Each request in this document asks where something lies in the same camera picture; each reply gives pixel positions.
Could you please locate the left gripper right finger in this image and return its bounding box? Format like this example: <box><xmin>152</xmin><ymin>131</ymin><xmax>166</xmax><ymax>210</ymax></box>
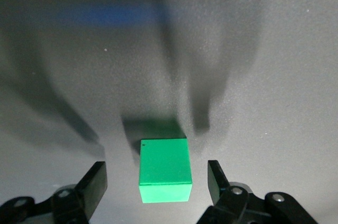
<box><xmin>195</xmin><ymin>160</ymin><xmax>317</xmax><ymax>224</ymax></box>

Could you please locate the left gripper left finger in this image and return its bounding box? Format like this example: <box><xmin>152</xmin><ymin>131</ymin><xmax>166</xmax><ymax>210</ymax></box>
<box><xmin>0</xmin><ymin>161</ymin><xmax>108</xmax><ymax>224</ymax></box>

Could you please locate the green cube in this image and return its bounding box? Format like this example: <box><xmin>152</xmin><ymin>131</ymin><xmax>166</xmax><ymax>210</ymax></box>
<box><xmin>138</xmin><ymin>138</ymin><xmax>193</xmax><ymax>204</ymax></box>

